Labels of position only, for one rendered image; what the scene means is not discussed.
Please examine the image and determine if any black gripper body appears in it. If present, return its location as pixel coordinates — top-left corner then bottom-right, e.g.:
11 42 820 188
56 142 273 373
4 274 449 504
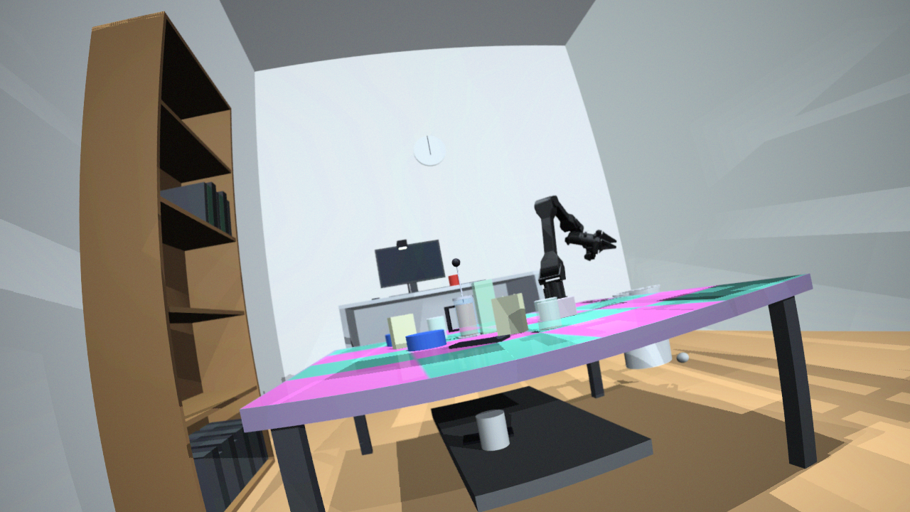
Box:
580 230 602 254

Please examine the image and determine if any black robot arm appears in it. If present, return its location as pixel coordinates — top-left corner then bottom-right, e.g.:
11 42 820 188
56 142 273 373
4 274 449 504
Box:
534 195 584 299

